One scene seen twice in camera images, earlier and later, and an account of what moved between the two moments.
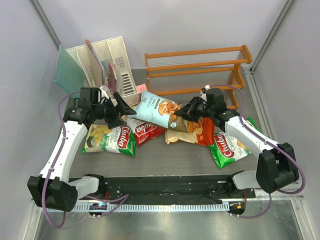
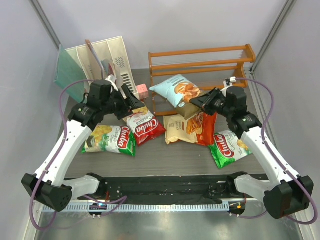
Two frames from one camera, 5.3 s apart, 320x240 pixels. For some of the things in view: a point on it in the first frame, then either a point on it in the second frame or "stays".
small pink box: [141, 87] stays
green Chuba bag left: [99, 138] stays
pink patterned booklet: [112, 80] to [108, 69]
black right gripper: [188, 112] to [207, 100]
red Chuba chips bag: [144, 131] stays
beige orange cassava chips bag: [200, 130] stays
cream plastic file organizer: [114, 50] stays
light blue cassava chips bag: [160, 112] to [179, 91]
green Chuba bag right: [227, 149] stays
